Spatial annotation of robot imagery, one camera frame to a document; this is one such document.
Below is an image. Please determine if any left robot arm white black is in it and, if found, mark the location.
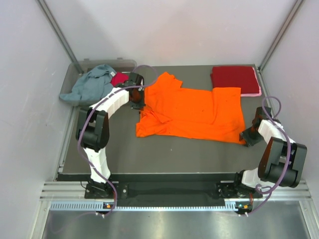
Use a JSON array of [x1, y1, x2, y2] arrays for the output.
[[76, 72, 145, 199]]

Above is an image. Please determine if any corner aluminium post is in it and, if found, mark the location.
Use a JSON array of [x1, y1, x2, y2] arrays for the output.
[[258, 0, 305, 73], [36, 0, 84, 74]]

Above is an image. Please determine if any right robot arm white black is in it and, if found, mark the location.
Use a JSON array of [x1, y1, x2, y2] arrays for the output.
[[216, 107, 307, 199]]

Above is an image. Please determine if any clear grey plastic bin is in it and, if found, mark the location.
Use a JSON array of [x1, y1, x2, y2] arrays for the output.
[[60, 58, 137, 94]]

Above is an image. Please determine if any right corner aluminium post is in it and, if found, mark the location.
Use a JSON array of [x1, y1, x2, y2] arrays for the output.
[[258, 0, 305, 73]]

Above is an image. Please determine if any folded pink t shirt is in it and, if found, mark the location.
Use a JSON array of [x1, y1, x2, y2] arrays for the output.
[[241, 67, 262, 97]]

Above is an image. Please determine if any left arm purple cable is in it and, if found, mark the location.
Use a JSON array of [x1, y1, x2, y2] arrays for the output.
[[77, 65, 159, 216]]

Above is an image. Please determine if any magenta t shirt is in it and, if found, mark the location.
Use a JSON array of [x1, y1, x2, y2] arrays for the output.
[[111, 72, 129, 87]]

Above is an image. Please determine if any folded dark red t shirt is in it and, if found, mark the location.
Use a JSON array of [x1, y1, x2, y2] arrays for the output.
[[210, 66, 259, 94]]

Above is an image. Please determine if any left corner aluminium post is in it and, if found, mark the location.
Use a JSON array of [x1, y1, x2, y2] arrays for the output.
[[36, 0, 84, 74]]

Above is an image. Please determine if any orange t shirt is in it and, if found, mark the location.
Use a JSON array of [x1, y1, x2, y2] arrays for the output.
[[136, 72, 245, 145]]

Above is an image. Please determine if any grey slotted cable duct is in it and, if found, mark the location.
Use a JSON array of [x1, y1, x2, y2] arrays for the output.
[[50, 201, 251, 213]]

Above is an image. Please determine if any grey blue t shirt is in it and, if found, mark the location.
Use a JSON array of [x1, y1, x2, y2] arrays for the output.
[[59, 64, 117, 103]]

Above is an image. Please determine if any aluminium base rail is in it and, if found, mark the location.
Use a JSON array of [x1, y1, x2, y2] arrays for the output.
[[40, 173, 311, 216]]

